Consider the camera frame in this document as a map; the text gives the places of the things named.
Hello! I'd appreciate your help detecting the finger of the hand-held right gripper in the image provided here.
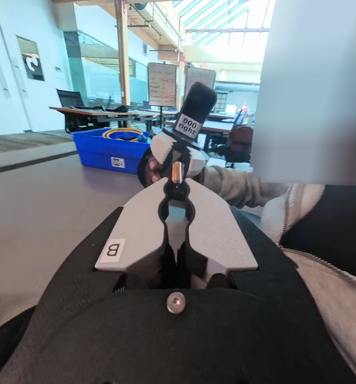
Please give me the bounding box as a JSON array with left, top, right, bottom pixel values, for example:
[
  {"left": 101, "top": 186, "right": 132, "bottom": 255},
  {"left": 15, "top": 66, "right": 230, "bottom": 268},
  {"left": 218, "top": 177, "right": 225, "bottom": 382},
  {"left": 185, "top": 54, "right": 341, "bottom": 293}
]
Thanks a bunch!
[
  {"left": 149, "top": 127, "right": 174, "bottom": 166},
  {"left": 186, "top": 148, "right": 207, "bottom": 177}
]

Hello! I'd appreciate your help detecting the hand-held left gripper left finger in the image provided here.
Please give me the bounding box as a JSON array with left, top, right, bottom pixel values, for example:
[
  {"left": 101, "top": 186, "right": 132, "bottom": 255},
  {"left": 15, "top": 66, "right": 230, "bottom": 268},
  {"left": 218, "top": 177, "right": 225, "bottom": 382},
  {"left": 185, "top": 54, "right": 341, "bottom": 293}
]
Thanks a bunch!
[{"left": 94, "top": 177, "right": 177, "bottom": 290}]

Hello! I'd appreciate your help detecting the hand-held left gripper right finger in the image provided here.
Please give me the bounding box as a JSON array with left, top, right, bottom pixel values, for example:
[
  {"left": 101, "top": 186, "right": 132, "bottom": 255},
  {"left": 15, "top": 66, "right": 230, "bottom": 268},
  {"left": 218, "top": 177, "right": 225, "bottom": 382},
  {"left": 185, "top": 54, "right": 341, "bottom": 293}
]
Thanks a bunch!
[{"left": 177, "top": 178, "right": 259, "bottom": 288}]

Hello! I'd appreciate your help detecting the yellow network cable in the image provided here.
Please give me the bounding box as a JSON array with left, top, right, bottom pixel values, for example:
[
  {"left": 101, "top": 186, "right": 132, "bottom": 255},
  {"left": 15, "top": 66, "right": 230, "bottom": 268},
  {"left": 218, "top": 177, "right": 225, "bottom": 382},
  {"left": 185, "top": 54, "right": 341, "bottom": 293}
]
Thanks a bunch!
[{"left": 102, "top": 127, "right": 144, "bottom": 142}]

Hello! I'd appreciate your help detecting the blue storage bin white label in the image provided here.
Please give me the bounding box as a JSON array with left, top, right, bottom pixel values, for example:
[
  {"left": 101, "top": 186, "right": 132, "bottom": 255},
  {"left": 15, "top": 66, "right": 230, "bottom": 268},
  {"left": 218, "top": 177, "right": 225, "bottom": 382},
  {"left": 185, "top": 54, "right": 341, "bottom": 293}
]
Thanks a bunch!
[{"left": 72, "top": 127, "right": 153, "bottom": 175}]

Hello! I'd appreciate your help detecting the person's right forearm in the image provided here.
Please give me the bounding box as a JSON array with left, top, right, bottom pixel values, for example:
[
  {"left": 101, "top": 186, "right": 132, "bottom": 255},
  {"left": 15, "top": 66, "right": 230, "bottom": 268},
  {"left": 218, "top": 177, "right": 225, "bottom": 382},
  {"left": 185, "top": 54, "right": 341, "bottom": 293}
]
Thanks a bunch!
[{"left": 202, "top": 165, "right": 286, "bottom": 209}]

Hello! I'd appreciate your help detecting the wooden office desk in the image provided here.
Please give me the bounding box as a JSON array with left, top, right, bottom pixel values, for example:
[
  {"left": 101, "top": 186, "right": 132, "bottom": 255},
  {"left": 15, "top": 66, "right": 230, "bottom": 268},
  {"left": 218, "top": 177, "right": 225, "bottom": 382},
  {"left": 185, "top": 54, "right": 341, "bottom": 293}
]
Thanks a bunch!
[{"left": 49, "top": 106, "right": 140, "bottom": 134}]

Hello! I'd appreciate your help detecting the grey desk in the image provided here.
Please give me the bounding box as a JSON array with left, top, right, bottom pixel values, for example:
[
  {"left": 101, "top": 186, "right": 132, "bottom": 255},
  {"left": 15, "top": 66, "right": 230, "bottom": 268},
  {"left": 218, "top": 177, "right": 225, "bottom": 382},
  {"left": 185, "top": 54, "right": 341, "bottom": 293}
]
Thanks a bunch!
[{"left": 0, "top": 141, "right": 150, "bottom": 336}]

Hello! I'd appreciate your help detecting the long office table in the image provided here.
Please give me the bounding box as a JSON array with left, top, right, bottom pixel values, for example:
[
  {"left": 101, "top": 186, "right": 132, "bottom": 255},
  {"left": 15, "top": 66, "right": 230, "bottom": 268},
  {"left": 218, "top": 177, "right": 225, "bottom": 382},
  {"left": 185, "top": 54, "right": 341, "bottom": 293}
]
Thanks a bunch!
[{"left": 163, "top": 112, "right": 237, "bottom": 141}]

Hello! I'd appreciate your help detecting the grey chair armrest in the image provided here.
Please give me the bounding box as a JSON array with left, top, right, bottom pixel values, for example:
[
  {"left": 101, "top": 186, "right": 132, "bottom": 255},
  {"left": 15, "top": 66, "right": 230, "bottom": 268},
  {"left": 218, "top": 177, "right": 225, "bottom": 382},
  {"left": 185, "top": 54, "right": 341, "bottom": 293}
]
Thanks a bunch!
[{"left": 229, "top": 205, "right": 262, "bottom": 233}]

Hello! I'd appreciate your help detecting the glass skylight roof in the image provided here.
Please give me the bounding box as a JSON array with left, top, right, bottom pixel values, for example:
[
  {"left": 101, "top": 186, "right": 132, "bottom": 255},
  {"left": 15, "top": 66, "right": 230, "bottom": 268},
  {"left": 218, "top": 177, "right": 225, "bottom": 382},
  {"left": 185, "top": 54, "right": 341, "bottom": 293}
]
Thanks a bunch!
[{"left": 172, "top": 0, "right": 271, "bottom": 63}]

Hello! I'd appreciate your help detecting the black office chair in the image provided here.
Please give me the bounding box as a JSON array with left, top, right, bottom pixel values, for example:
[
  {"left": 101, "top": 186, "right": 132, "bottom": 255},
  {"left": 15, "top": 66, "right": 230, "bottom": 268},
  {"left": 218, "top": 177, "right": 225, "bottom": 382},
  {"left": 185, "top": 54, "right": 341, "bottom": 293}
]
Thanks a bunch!
[{"left": 65, "top": 114, "right": 86, "bottom": 133}]

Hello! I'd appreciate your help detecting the person's black shirt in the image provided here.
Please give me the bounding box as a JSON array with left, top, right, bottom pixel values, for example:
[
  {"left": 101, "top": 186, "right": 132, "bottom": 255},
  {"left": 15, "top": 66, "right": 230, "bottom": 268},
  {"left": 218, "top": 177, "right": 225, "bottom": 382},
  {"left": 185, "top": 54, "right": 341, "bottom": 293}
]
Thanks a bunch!
[{"left": 280, "top": 184, "right": 356, "bottom": 284}]

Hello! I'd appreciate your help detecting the framed wall picture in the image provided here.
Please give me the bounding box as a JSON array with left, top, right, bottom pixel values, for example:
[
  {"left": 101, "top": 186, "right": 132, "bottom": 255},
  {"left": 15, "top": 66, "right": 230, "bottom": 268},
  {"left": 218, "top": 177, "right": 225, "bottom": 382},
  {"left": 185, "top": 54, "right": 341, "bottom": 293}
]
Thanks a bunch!
[{"left": 16, "top": 36, "right": 45, "bottom": 82}]

